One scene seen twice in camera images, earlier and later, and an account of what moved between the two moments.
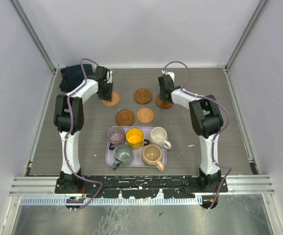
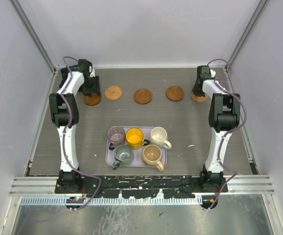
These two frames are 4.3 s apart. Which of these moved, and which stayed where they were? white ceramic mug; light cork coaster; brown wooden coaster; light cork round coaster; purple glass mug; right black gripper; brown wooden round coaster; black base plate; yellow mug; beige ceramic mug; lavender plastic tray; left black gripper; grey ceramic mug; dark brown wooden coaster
Moved: light cork coaster; left black gripper; brown wooden coaster; brown wooden round coaster; light cork round coaster; right black gripper
Stayed: grey ceramic mug; purple glass mug; black base plate; white ceramic mug; lavender plastic tray; yellow mug; beige ceramic mug; dark brown wooden coaster
